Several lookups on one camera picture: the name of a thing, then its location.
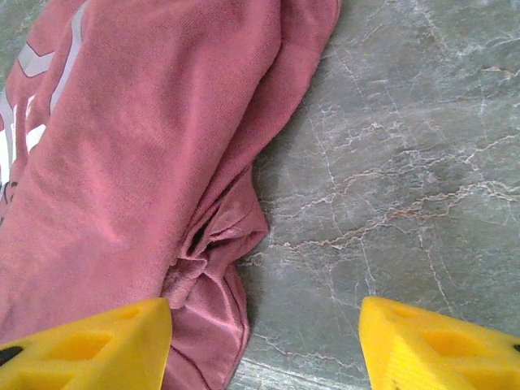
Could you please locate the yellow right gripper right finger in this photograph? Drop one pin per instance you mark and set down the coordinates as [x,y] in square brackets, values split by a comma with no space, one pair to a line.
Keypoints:
[406,349]

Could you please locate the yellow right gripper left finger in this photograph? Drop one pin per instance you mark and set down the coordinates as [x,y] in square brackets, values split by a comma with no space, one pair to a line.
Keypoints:
[122,349]

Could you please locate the maroon t-shirt with star print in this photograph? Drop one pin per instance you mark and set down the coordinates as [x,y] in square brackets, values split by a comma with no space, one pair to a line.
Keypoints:
[142,162]

